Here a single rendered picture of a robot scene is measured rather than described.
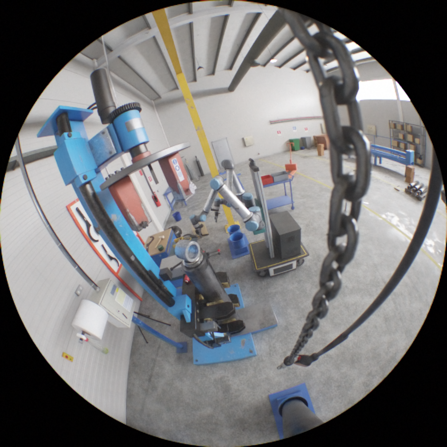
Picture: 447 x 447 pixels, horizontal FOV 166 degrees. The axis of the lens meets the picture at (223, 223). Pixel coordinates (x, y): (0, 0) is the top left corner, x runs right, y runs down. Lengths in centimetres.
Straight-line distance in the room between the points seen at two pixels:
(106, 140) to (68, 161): 24
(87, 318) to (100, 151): 111
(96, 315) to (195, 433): 195
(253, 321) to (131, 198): 199
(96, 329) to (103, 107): 143
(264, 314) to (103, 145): 237
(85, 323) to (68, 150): 108
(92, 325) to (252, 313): 187
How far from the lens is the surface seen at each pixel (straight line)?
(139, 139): 89
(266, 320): 220
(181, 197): 104
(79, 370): 266
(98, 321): 136
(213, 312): 143
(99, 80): 117
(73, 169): 89
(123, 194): 81
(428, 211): 19
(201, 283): 124
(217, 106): 1199
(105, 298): 146
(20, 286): 236
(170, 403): 267
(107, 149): 96
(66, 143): 93
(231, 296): 201
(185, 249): 105
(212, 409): 240
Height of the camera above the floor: 221
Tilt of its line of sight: 30 degrees down
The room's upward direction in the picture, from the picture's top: 20 degrees counter-clockwise
